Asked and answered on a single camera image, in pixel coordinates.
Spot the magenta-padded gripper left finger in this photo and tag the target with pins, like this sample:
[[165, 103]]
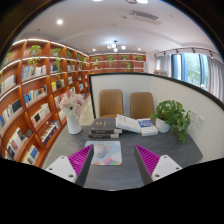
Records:
[[61, 168]]

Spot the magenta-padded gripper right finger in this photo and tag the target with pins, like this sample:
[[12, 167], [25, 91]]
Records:
[[166, 166]]

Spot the pastel cloud print mouse pad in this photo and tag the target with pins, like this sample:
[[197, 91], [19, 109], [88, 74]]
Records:
[[113, 155]]

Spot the white book with blue cover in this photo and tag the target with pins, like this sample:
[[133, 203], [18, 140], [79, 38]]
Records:
[[147, 127]]

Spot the white vase with pink flowers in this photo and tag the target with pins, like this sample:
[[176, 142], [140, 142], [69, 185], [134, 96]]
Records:
[[74, 125]]

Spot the green plant in white pot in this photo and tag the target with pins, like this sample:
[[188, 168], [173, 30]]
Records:
[[171, 115]]

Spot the thick white book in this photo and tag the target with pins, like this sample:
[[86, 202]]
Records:
[[128, 124]]

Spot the tan padded chair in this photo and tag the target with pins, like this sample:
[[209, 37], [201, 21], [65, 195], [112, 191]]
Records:
[[141, 106], [111, 102]]

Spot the orange wooden shelf unit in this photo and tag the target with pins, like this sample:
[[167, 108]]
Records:
[[33, 100]]

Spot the window with grey curtains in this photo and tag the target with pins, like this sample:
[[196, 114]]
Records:
[[193, 68]]

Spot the ceiling lamp with round bulbs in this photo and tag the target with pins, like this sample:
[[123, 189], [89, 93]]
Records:
[[115, 46]]

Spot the ceiling air vent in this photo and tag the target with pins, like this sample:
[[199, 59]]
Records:
[[144, 16]]

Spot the white wall socket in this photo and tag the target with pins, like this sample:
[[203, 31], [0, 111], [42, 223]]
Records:
[[193, 116], [199, 121]]

